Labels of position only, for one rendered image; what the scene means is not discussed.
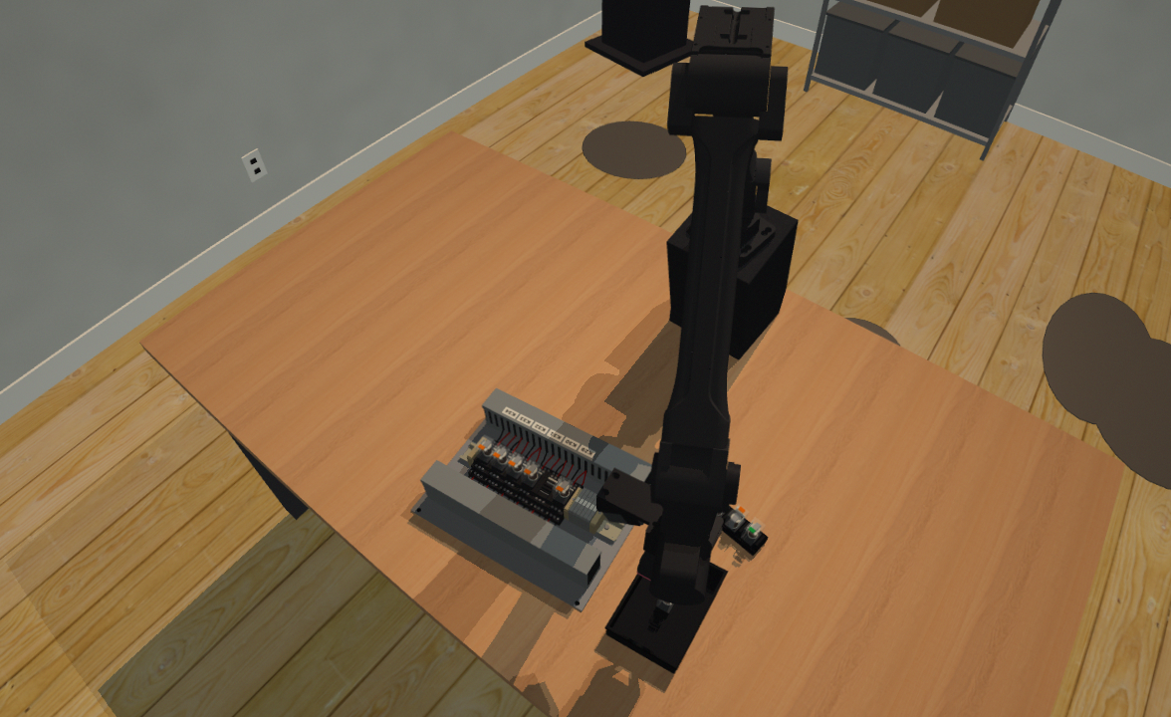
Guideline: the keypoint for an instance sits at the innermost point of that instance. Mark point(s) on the black rectangular rack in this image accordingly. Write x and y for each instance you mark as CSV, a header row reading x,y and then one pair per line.
x,y
736,537

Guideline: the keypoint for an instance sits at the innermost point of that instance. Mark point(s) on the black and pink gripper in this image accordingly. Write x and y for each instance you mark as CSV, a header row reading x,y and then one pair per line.
x,y
646,562

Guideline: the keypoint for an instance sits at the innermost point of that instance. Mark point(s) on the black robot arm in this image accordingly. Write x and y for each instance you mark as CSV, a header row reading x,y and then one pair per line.
x,y
731,80

